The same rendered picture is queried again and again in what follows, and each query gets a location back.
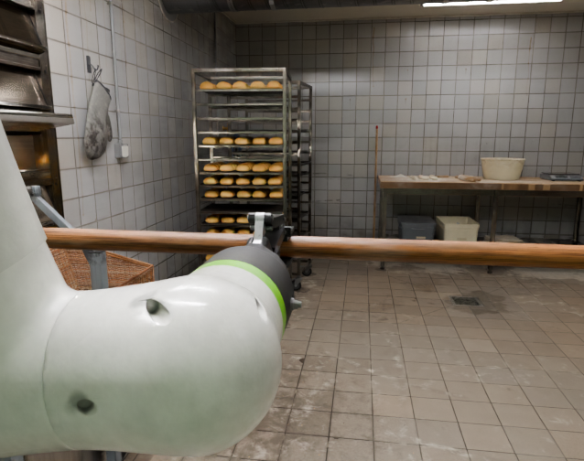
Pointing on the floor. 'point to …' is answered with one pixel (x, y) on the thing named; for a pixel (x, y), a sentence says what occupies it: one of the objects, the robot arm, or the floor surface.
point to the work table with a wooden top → (536, 187)
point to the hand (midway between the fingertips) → (280, 246)
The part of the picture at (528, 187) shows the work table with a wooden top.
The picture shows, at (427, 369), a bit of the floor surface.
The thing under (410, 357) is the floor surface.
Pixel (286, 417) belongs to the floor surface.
